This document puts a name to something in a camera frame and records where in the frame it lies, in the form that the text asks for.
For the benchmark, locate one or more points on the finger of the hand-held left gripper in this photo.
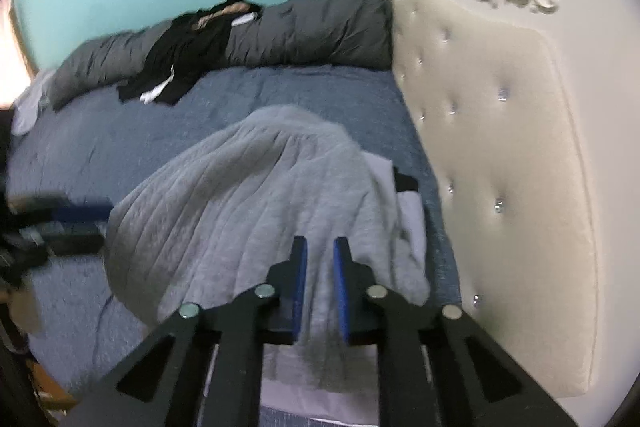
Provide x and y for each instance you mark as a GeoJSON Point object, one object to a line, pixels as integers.
{"type": "Point", "coordinates": [85, 213]}
{"type": "Point", "coordinates": [75, 242]}

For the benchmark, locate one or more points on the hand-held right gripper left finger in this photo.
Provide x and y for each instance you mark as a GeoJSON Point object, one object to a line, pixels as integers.
{"type": "Point", "coordinates": [300, 292]}

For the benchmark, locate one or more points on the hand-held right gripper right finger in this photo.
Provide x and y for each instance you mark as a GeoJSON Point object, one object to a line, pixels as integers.
{"type": "Point", "coordinates": [341, 297]}

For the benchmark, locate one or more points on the grey fleece pants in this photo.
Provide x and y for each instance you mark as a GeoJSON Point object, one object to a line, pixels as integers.
{"type": "Point", "coordinates": [240, 197]}

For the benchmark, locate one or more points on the pile of black clothes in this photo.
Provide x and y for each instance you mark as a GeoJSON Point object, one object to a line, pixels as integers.
{"type": "Point", "coordinates": [190, 52]}

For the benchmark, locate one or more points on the blue patterned bed cover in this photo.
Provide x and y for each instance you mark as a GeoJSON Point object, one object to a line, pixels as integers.
{"type": "Point", "coordinates": [100, 147]}

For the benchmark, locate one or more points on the folded light grey garment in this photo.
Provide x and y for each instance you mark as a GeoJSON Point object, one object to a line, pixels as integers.
{"type": "Point", "coordinates": [410, 217]}

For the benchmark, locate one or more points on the light grey bed sheet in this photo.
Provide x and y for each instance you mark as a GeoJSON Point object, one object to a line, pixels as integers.
{"type": "Point", "coordinates": [30, 107]}

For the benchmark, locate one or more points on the white cloth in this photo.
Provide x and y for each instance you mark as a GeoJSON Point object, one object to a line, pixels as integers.
{"type": "Point", "coordinates": [155, 93]}

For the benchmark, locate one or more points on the pale window curtain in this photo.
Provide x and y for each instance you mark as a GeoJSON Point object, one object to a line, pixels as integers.
{"type": "Point", "coordinates": [12, 47]}

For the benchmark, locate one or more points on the cream tufted headboard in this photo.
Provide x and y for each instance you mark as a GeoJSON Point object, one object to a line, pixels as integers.
{"type": "Point", "coordinates": [525, 157]}

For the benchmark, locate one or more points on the dark grey rolled duvet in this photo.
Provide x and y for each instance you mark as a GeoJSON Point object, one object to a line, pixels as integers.
{"type": "Point", "coordinates": [310, 32]}

